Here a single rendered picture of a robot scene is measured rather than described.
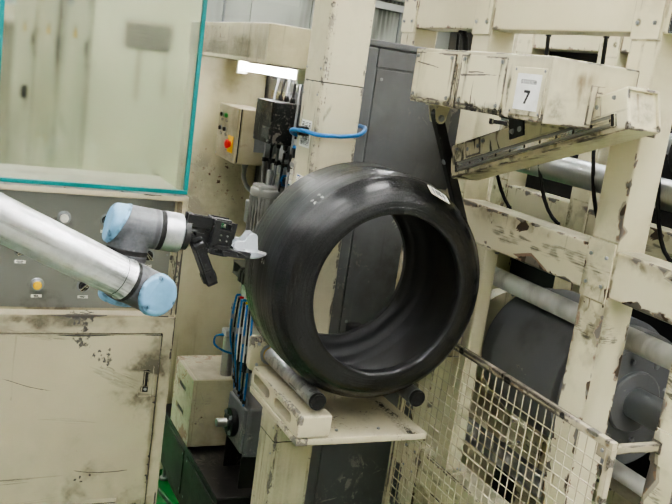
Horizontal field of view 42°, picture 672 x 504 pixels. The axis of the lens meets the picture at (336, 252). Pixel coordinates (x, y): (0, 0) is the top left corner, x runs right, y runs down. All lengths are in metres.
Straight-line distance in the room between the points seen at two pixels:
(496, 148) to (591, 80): 0.40
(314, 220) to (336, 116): 0.46
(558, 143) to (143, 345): 1.36
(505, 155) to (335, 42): 0.54
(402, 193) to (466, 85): 0.33
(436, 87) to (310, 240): 0.59
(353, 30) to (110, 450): 1.45
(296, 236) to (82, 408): 1.02
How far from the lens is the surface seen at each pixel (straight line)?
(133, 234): 1.95
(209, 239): 2.03
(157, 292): 1.84
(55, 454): 2.80
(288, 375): 2.28
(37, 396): 2.72
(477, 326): 2.70
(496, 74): 2.13
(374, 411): 2.42
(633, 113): 1.99
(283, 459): 2.63
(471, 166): 2.41
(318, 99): 2.38
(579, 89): 2.02
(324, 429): 2.20
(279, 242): 2.05
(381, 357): 2.43
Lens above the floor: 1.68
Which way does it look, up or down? 11 degrees down
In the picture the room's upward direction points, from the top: 8 degrees clockwise
